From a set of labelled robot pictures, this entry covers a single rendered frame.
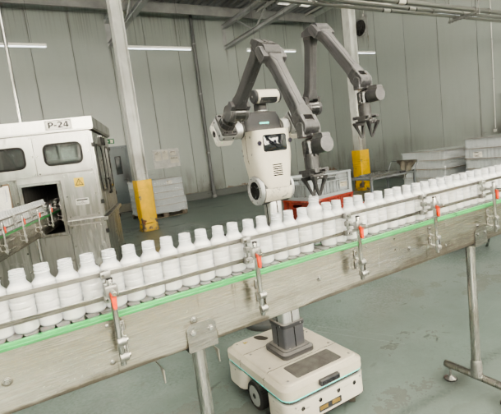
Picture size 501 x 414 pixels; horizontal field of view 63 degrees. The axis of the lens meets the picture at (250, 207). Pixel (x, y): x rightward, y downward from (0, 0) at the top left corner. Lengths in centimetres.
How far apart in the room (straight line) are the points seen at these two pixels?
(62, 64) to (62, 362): 1274
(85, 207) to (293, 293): 371
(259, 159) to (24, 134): 336
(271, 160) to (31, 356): 140
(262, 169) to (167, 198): 888
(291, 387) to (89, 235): 336
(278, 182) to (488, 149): 603
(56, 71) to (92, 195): 904
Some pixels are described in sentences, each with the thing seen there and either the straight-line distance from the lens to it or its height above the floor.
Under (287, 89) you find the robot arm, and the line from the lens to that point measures 159.
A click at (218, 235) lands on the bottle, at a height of 114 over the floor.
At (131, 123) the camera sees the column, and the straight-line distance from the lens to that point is 917.
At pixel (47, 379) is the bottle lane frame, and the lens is 126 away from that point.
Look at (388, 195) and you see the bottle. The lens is 182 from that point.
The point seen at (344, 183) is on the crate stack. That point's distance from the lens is 410.
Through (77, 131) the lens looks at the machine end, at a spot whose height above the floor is 185.
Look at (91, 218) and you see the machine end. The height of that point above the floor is 88.
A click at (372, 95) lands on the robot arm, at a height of 157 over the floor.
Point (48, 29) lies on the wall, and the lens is 1395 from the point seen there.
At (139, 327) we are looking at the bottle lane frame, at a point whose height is 93.
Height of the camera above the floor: 139
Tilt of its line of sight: 7 degrees down
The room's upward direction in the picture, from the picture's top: 7 degrees counter-clockwise
